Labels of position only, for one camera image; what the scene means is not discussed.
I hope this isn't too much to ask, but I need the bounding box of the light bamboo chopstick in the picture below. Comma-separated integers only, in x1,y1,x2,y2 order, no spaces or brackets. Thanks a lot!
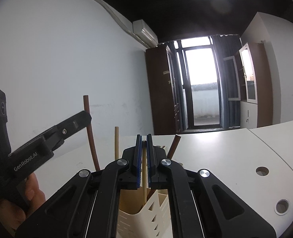
114,126,119,160
142,141,147,206

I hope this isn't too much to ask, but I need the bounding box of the person's left hand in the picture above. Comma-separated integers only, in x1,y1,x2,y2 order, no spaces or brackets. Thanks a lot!
0,173,46,237

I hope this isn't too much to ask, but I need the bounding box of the beige plastic utensil holder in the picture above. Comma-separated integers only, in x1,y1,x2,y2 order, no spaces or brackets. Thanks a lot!
116,146,184,238

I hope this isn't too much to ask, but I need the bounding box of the reddish brown chopstick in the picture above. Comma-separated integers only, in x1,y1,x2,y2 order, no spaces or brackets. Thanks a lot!
167,134,181,159

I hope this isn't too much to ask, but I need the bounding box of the glass balcony door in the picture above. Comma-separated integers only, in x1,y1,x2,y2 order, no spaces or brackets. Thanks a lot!
173,36,221,130

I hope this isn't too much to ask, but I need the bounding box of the brown white glass cabinet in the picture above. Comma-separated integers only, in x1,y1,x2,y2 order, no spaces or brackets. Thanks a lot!
223,42,273,129

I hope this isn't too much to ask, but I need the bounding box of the dark wooden wardrobe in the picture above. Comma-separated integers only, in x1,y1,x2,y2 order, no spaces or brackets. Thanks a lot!
145,44,181,135

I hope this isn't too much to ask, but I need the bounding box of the dark blue curtain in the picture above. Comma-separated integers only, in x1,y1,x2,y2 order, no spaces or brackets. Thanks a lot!
211,35,242,129

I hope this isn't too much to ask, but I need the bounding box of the white wall air conditioner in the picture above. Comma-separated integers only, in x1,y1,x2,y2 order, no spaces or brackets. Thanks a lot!
132,19,158,47

